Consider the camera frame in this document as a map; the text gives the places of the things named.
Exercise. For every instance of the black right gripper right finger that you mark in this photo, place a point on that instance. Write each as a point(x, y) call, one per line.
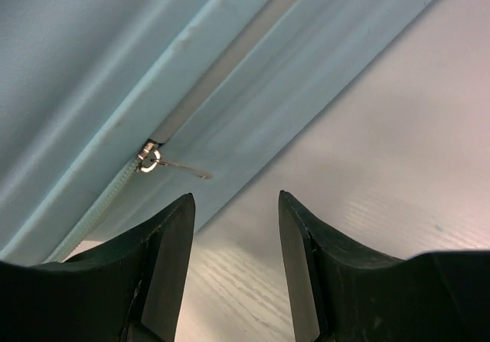
point(342, 290)

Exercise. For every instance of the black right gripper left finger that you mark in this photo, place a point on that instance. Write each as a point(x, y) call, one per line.
point(129, 288)

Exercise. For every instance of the light blue hard suitcase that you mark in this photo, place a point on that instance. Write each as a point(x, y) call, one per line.
point(221, 85)

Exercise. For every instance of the silver zipper pull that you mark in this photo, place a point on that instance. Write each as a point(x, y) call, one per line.
point(150, 157)

